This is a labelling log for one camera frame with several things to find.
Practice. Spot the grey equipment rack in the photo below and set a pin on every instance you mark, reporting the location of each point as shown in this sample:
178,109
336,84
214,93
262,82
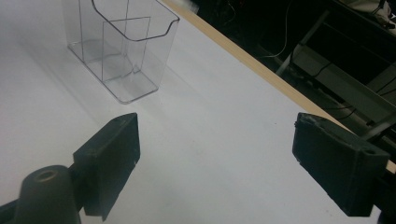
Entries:
339,84

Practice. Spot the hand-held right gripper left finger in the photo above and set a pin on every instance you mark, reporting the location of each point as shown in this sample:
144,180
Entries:
107,161

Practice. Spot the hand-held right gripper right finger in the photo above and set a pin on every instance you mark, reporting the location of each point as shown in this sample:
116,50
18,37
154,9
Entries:
339,165

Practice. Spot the clear acrylic organizer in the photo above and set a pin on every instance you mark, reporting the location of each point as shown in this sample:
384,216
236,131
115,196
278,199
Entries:
130,56

